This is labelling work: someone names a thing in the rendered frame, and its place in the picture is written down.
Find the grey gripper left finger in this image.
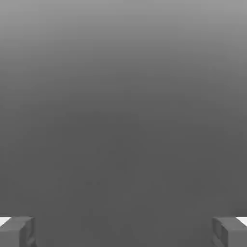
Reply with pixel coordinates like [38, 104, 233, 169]
[0, 216, 37, 247]

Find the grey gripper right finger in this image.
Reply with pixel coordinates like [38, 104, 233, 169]
[210, 216, 247, 247]

